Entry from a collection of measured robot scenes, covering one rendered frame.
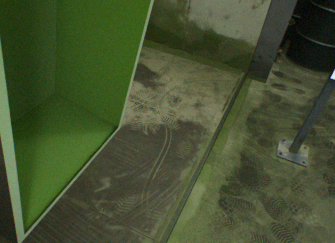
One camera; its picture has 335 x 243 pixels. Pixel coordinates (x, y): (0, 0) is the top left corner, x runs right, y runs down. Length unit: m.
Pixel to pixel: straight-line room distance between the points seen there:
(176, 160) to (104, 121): 0.61
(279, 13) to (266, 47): 0.29
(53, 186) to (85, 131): 0.28
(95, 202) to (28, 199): 0.54
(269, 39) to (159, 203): 1.66
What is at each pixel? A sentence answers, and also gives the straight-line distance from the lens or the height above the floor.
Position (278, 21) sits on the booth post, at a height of 0.55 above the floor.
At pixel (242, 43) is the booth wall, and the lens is 2.66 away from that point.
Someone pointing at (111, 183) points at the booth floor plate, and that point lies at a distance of 1.63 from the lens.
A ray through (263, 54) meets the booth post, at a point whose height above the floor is 0.26.
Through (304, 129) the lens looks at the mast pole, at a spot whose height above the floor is 0.23.
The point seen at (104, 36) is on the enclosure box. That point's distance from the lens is 1.11.
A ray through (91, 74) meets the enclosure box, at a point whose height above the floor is 0.70.
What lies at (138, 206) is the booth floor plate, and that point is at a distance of 1.55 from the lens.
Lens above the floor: 1.35
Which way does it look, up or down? 40 degrees down
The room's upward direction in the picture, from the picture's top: 8 degrees clockwise
